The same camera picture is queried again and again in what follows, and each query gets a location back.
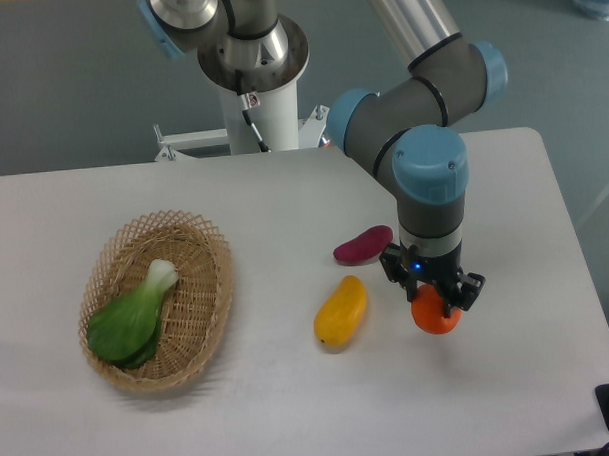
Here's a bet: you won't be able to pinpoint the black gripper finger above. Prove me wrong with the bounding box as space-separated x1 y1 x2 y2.
440 277 485 317
380 257 422 302

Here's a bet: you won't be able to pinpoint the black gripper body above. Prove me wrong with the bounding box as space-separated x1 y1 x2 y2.
379 241 485 297

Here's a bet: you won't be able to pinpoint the orange fruit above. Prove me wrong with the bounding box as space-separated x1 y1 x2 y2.
410 284 463 335

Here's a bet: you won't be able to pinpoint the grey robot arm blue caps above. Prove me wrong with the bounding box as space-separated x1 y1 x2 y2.
137 0 508 319

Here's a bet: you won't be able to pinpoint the purple sweet potato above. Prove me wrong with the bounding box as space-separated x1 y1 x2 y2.
332 225 394 265

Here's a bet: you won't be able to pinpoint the yellow mango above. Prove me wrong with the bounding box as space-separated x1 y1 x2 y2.
313 275 368 350

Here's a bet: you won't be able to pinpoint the woven bamboo basket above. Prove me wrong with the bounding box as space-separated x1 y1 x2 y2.
78 210 234 393

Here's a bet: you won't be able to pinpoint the green bok choy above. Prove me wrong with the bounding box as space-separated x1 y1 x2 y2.
86 259 178 369

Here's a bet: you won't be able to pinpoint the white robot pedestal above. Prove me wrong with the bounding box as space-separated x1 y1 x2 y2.
154 15 330 161

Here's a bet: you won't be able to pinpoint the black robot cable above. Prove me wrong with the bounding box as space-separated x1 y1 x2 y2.
233 66 273 154

